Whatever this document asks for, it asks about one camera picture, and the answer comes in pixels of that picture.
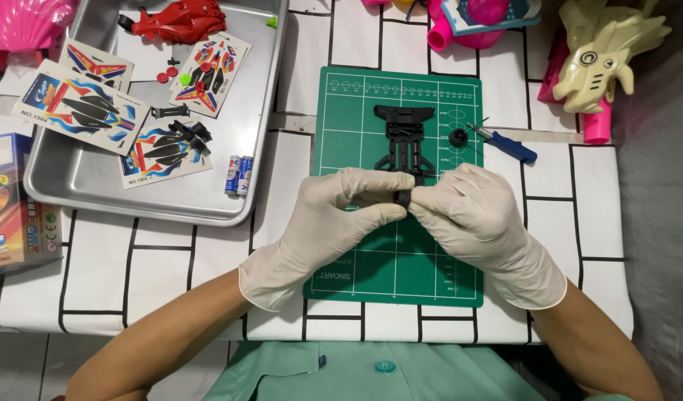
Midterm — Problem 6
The person's right hand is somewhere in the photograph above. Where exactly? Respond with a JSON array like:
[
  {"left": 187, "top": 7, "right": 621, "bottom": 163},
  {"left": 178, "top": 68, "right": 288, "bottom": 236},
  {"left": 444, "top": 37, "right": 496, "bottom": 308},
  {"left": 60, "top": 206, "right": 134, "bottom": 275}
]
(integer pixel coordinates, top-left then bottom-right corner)
[{"left": 408, "top": 163, "right": 568, "bottom": 310}]

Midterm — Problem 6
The person's left hand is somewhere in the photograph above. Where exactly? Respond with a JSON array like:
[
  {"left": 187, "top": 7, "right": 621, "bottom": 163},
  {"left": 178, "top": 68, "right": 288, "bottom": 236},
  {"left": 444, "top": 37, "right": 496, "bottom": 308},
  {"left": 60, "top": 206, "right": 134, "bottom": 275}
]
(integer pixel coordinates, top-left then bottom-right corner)
[{"left": 238, "top": 167, "right": 416, "bottom": 312}]

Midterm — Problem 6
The green cutting mat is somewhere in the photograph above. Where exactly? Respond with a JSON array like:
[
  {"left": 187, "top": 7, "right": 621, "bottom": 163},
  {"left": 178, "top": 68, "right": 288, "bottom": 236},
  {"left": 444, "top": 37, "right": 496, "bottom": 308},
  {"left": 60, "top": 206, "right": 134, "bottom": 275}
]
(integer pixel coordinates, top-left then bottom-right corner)
[{"left": 304, "top": 66, "right": 485, "bottom": 308}]

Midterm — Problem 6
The blue white battery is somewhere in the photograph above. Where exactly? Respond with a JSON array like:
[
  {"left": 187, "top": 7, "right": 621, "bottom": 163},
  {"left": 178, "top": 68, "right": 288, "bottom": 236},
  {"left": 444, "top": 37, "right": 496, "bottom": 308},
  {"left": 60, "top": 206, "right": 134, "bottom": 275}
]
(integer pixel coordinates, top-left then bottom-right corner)
[
  {"left": 237, "top": 156, "right": 254, "bottom": 198},
  {"left": 225, "top": 155, "right": 242, "bottom": 196}
]

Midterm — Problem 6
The black toy car chassis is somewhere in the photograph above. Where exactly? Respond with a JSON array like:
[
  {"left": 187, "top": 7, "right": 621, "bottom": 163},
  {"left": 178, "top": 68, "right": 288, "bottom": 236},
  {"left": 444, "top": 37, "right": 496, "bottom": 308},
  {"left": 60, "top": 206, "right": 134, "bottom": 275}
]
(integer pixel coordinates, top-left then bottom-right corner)
[{"left": 373, "top": 105, "right": 437, "bottom": 187}]

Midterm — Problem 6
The black plastic parts cluster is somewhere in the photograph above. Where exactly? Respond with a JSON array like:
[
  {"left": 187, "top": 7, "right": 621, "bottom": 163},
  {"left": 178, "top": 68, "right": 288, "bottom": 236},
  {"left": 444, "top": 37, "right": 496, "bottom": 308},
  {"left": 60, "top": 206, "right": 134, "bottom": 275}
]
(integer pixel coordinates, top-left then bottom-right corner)
[{"left": 168, "top": 120, "right": 213, "bottom": 157}]

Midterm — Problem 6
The person's green shirt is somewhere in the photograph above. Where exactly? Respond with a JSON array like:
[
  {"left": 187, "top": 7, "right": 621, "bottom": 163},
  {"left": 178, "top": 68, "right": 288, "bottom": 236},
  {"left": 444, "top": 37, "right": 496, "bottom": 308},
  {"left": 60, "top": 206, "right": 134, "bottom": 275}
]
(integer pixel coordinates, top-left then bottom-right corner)
[{"left": 202, "top": 341, "right": 634, "bottom": 401}]

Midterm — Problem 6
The blue wave sticker sheet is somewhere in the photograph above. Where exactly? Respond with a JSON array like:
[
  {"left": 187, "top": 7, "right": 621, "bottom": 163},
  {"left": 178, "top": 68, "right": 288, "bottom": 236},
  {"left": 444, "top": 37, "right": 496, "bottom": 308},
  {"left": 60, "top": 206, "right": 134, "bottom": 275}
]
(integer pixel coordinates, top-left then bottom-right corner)
[{"left": 119, "top": 118, "right": 213, "bottom": 190}]

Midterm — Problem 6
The white black lined tablecloth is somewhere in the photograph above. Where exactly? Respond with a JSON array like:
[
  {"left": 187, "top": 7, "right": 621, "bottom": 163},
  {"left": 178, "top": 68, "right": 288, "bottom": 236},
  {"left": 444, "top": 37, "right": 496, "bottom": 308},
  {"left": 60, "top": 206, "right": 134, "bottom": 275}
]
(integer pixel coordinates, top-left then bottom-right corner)
[{"left": 0, "top": 0, "right": 634, "bottom": 343}]

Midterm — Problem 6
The red blue sticker sheet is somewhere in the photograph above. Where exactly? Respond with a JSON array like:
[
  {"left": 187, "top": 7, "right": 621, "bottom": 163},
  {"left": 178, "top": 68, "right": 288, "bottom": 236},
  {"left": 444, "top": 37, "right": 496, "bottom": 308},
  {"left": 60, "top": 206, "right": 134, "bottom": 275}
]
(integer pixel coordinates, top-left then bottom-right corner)
[{"left": 169, "top": 32, "right": 252, "bottom": 119}]

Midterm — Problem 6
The pink plastic toy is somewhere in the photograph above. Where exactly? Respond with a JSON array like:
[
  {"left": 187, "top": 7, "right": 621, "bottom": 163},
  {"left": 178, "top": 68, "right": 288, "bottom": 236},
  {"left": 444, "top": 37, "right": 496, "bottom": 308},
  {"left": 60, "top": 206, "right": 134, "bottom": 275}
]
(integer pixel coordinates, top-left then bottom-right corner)
[{"left": 428, "top": 0, "right": 512, "bottom": 52}]

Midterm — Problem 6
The cream fish toy gun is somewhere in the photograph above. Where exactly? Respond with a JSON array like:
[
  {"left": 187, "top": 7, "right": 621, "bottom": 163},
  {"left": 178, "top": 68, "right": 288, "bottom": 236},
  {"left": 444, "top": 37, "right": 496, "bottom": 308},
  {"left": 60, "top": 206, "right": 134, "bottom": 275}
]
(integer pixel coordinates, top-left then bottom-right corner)
[{"left": 552, "top": 0, "right": 672, "bottom": 115}]

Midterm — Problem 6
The blue toy card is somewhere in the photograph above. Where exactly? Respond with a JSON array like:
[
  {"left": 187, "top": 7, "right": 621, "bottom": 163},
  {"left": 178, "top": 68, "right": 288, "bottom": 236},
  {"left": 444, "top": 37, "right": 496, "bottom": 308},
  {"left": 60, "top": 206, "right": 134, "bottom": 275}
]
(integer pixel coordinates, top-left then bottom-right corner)
[{"left": 441, "top": 0, "right": 542, "bottom": 37}]

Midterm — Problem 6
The metal tray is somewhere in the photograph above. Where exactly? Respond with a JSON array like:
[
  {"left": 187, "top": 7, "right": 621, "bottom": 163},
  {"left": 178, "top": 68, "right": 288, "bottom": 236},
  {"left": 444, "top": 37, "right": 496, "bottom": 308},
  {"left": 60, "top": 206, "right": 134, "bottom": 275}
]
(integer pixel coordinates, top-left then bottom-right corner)
[{"left": 23, "top": 0, "right": 289, "bottom": 227}]

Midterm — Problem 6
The white paper sheet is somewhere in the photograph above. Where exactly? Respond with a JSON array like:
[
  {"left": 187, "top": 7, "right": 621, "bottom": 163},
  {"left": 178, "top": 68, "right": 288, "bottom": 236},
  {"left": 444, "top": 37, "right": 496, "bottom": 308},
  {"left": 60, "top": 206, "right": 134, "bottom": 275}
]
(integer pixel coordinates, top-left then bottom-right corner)
[{"left": 118, "top": 10, "right": 176, "bottom": 82}]

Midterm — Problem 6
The red toy car body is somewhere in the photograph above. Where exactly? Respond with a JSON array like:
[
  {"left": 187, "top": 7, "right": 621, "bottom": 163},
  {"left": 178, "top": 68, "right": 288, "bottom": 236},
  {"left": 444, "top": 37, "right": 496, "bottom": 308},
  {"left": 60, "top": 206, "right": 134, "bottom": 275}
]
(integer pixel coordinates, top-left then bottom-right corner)
[{"left": 118, "top": 0, "right": 228, "bottom": 45}]

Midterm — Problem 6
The large colourful sticker sheet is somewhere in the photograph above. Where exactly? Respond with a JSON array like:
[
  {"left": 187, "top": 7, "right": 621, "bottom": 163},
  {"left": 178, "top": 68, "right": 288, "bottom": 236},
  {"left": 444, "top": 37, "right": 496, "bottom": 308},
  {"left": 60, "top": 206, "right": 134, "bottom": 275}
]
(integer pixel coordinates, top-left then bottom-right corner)
[{"left": 11, "top": 59, "right": 151, "bottom": 156}]

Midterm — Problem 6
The small flame sticker sheet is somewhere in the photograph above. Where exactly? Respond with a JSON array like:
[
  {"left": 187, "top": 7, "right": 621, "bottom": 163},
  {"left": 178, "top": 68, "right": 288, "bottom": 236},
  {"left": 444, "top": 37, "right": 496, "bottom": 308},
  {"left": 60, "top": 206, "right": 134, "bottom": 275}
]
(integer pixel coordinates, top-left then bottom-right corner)
[{"left": 59, "top": 38, "right": 135, "bottom": 92}]

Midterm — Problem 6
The colourful toy car box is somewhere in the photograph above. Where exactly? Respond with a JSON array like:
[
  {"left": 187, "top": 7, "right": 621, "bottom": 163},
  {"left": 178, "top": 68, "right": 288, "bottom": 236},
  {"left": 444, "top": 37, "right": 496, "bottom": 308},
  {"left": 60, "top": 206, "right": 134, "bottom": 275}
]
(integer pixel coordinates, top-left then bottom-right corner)
[{"left": 0, "top": 133, "right": 64, "bottom": 279}]

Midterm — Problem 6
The pink shell toy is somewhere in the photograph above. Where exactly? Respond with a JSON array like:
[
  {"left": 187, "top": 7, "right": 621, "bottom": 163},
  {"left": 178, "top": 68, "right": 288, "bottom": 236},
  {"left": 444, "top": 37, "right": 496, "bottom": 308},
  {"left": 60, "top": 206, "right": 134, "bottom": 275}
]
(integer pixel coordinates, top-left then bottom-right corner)
[{"left": 0, "top": 0, "right": 78, "bottom": 53}]

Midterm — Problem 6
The blue handled screwdriver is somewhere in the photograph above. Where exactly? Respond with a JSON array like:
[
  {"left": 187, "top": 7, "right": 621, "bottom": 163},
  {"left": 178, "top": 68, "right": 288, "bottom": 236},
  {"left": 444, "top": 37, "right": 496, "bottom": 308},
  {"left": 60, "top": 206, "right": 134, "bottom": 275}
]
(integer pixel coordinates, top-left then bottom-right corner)
[{"left": 465, "top": 121, "right": 538, "bottom": 165}]

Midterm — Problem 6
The black plastic bracket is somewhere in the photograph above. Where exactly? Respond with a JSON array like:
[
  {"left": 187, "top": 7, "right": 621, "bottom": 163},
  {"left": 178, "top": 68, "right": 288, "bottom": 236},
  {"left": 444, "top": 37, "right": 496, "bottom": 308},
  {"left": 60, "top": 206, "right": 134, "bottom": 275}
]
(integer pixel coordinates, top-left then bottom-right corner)
[{"left": 150, "top": 104, "right": 190, "bottom": 119}]

